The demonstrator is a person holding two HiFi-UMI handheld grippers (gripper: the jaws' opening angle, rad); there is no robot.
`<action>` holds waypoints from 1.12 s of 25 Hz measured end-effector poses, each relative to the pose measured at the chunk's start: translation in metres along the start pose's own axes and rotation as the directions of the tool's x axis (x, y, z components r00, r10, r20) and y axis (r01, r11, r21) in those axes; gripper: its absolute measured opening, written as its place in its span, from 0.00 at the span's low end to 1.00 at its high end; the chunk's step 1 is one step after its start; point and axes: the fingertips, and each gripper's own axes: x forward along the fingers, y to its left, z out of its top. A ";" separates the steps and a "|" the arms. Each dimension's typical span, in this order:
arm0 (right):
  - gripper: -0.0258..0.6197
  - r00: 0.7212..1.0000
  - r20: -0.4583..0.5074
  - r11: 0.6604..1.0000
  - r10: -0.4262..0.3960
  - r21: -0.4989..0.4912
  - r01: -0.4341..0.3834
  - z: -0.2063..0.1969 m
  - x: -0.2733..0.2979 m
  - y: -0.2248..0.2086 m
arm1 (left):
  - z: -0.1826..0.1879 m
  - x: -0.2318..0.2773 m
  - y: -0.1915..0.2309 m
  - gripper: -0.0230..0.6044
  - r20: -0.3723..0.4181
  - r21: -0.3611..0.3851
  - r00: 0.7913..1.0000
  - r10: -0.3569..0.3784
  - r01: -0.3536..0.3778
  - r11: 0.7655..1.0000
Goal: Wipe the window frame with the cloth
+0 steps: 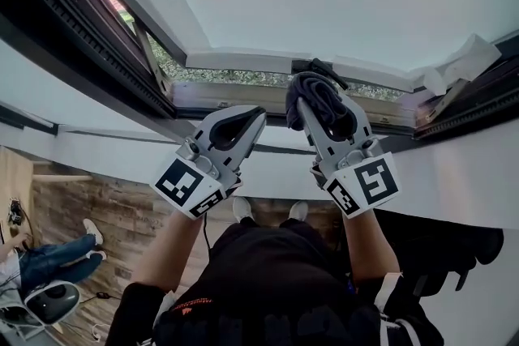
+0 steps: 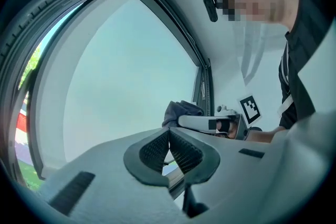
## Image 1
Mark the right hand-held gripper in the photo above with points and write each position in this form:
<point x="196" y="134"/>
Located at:
<point x="365" y="182"/>

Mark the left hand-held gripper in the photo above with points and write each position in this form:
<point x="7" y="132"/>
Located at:
<point x="190" y="190"/>

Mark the dark blue cloth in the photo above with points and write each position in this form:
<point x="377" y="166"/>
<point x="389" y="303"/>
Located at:
<point x="312" y="93"/>

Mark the person's right forearm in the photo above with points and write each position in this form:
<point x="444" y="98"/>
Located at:
<point x="369" y="247"/>

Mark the person's left forearm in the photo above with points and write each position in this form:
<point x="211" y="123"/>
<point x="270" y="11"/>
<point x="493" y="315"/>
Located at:
<point x="162" y="251"/>

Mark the green outdoor bushes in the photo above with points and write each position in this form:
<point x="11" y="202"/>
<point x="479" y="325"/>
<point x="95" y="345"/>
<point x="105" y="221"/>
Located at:
<point x="243" y="77"/>

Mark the person's left white shoe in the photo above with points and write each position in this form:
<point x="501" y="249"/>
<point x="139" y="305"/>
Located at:
<point x="242" y="208"/>

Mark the person's white shoe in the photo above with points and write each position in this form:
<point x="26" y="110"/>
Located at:
<point x="299" y="210"/>
<point x="242" y="208"/>

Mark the person's right white shoe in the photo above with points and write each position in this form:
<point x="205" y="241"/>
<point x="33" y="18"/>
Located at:
<point x="299" y="210"/>

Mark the black trousers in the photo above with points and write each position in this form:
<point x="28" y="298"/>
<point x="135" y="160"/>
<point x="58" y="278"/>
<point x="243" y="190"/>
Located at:
<point x="263" y="247"/>

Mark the white crumpled paper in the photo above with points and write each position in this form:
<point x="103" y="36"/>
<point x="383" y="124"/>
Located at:
<point x="462" y="61"/>

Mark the black office chair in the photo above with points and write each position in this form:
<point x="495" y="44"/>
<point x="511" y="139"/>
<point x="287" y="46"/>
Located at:
<point x="458" y="251"/>

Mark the black printed t-shirt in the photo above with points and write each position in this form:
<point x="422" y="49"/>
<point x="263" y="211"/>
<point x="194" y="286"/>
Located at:
<point x="284" y="324"/>

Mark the light wooden chair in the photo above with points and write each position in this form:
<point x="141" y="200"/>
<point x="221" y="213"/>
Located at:
<point x="16" y="174"/>

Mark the grey oval device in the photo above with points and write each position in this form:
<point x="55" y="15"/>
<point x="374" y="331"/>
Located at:
<point x="52" y="302"/>

